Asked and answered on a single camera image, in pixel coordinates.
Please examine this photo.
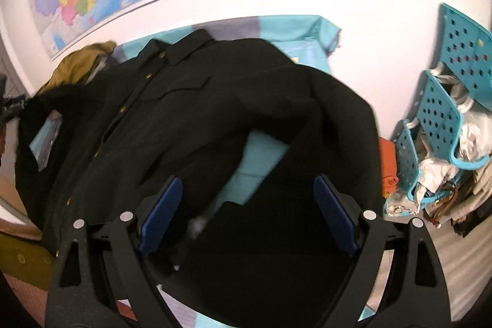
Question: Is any brown board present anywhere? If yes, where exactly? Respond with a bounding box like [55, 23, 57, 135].
[0, 174, 43, 240]

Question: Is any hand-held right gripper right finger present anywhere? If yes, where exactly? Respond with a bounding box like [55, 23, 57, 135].
[313, 174, 450, 328]

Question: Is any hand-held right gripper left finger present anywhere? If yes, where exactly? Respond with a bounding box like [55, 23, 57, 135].
[45, 176, 200, 328]

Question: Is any blue perforated storage rack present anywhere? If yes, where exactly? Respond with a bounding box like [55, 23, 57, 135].
[392, 2, 492, 214]

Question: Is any blue striped bed sheet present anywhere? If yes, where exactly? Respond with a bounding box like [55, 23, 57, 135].
[29, 15, 382, 328]

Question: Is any olive green fabric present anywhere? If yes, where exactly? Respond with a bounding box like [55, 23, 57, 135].
[0, 231, 58, 279]

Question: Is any pile of white clothes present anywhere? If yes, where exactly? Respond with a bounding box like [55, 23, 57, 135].
[386, 72, 492, 236]

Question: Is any black jacket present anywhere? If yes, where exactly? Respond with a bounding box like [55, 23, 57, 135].
[15, 29, 382, 328]

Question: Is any orange cloth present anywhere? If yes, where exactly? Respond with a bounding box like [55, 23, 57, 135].
[379, 137, 401, 199]

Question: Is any mustard yellow garment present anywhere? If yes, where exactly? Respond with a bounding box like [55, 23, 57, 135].
[38, 41, 118, 95]

